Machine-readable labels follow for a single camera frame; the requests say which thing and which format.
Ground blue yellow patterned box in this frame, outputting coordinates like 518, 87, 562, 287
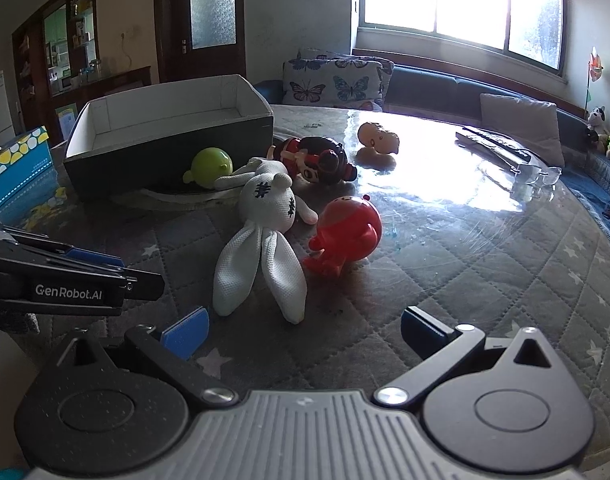
0, 126, 60, 233

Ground wooden sideboard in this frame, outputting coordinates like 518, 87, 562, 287
50, 65, 153, 146

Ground red round toy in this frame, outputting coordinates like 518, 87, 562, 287
302, 195, 384, 277

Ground orange pinwheel decoration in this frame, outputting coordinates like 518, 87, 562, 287
585, 46, 604, 106

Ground black white cow plush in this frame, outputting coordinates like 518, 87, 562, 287
585, 106, 606, 141

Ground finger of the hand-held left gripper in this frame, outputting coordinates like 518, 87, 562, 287
65, 247, 126, 269
122, 268, 166, 302

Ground white plush rabbit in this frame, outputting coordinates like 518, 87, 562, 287
212, 157, 319, 323

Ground remote controls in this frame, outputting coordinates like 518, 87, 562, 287
455, 131, 529, 171

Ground wooden shelf cabinet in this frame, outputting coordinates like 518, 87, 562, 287
12, 0, 100, 136

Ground window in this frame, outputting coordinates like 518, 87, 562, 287
352, 0, 570, 78

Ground black-haired doll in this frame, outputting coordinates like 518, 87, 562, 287
267, 136, 358, 192

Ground grey pillow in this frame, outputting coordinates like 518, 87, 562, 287
480, 93, 566, 168

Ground dark cardboard box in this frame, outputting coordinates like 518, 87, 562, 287
62, 74, 276, 202

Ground dark wooden door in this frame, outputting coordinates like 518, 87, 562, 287
154, 0, 246, 83

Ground butterfly print pillow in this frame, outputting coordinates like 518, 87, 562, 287
282, 49, 394, 111

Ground orange pig toy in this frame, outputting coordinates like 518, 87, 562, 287
355, 121, 400, 157

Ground green round toy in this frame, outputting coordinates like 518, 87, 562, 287
183, 147, 234, 184

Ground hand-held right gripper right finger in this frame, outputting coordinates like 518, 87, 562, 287
372, 305, 558, 408

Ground blue sofa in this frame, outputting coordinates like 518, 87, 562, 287
257, 62, 610, 241

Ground dark remote control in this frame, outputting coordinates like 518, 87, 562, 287
462, 126, 534, 162

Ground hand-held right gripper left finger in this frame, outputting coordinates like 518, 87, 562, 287
55, 305, 240, 408

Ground clear eyeglasses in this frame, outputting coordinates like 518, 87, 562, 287
510, 162, 563, 187

